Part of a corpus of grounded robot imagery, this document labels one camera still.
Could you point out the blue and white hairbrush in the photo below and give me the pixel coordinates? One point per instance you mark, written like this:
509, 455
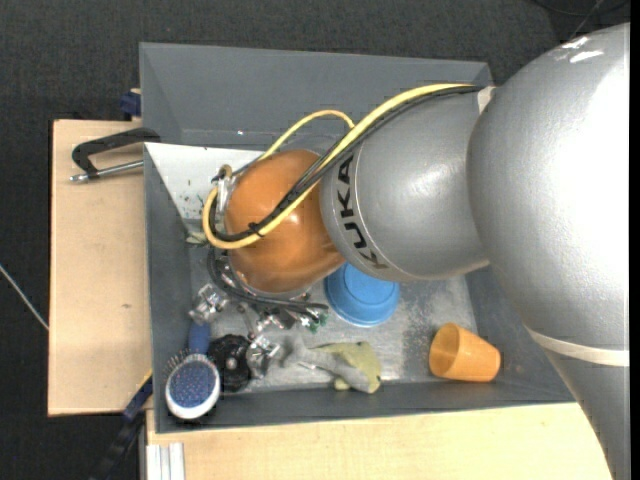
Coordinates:
192, 385

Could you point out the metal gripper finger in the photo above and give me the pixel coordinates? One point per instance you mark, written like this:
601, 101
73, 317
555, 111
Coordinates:
207, 302
263, 352

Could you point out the grey and green toy elephant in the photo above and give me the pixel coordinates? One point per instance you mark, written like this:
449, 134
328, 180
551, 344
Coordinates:
350, 363

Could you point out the grey metal bin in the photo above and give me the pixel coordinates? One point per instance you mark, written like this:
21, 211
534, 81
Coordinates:
440, 298

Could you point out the blue plastic bowl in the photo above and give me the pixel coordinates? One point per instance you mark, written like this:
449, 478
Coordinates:
362, 295

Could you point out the black round knob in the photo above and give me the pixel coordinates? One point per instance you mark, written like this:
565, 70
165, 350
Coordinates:
229, 360

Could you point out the pale yellow-green small object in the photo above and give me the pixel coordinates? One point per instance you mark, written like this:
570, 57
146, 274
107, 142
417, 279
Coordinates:
196, 238

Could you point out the orange plastic cup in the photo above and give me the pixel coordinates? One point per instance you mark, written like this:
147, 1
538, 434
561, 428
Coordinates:
467, 355

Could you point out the pale brown flat board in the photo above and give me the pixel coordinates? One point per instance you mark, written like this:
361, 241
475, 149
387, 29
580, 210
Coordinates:
97, 278

